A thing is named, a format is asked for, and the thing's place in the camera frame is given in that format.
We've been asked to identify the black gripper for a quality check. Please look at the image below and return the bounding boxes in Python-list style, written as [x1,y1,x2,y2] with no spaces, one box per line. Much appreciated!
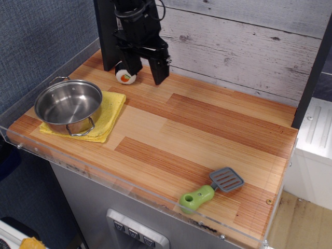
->
[114,9,170,85]

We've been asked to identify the plush sushi roll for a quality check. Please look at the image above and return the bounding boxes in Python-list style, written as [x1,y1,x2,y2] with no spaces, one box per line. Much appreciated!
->
[115,61,136,85]

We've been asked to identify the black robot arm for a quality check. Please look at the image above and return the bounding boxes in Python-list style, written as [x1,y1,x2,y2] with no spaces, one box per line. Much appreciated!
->
[113,1,170,85]

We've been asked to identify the yellow folded cloth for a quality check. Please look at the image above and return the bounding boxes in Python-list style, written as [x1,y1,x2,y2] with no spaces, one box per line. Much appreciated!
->
[39,91,126,143]

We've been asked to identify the stainless steel pot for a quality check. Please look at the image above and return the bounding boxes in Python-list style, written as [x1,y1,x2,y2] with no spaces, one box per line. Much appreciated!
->
[34,76,103,136]

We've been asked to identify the green grey toy spatula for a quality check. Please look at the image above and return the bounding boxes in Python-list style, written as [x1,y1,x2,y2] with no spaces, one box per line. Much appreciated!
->
[179,167,245,214]

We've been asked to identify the clear acrylic table guard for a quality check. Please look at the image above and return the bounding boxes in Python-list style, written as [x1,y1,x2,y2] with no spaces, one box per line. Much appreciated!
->
[4,41,297,248]

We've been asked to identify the grey cabinet with dispenser panel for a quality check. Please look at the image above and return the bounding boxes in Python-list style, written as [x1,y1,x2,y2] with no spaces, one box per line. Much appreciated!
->
[51,163,237,248]

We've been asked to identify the white ribbed side unit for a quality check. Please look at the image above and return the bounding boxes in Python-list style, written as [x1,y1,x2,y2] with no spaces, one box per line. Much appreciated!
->
[284,98,331,209]

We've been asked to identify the yellow black object bottom left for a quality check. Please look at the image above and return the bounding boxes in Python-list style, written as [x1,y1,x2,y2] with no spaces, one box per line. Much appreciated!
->
[1,237,46,249]

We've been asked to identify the dark left frame post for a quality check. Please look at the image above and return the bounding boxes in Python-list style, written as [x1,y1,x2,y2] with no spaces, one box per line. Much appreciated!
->
[93,0,120,71]

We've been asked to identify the dark frame post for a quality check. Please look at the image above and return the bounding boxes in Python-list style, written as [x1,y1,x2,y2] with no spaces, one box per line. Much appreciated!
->
[292,17,331,129]
[93,0,120,71]

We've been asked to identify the dark right frame post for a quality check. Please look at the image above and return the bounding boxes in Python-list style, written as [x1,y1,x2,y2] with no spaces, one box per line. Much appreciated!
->
[292,17,331,129]

